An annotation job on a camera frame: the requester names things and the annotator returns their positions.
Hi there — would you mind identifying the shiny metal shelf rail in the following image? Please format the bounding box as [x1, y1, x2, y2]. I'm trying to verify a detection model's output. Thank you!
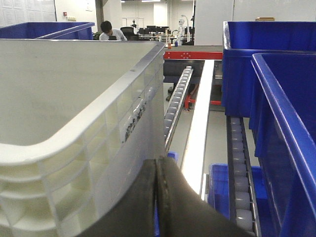
[180, 60, 215, 200]

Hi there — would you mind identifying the white roller track right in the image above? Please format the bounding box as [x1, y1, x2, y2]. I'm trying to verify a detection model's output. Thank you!
[226, 116, 262, 237]

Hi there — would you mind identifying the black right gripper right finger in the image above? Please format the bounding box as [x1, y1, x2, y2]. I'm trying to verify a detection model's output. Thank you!
[156, 158, 251, 237]

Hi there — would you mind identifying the blue bin near right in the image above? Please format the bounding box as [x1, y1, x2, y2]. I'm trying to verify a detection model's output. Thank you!
[249, 54, 316, 237]

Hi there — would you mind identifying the white roller track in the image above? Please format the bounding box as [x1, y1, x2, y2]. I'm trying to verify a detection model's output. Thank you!
[164, 66, 193, 155]
[226, 116, 262, 237]

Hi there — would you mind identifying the white plastic tote bin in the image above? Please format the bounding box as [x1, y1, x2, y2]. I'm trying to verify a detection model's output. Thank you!
[0, 39, 165, 237]

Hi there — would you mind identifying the red shelf frame beam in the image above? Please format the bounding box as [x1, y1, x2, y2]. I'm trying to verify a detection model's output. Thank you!
[163, 51, 223, 60]

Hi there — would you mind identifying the white humanoid robot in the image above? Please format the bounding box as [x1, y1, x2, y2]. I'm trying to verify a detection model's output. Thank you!
[177, 14, 191, 46]

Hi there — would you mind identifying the seated person white shirt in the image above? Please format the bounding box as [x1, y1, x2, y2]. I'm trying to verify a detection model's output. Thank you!
[99, 20, 127, 41]

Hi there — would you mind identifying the blue bin behind white tote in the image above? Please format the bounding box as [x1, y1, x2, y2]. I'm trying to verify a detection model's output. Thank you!
[0, 22, 95, 40]

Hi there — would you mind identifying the blue bin lower shelf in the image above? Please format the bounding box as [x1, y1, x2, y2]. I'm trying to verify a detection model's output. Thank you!
[208, 163, 274, 237]

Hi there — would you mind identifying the blue bin far right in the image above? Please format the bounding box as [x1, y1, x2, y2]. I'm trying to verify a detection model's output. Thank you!
[222, 21, 316, 118]

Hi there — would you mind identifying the white roller track left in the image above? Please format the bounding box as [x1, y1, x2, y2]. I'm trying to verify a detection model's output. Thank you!
[164, 66, 193, 155]

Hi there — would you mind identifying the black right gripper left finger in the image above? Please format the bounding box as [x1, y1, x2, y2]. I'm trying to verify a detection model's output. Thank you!
[78, 159, 157, 237]

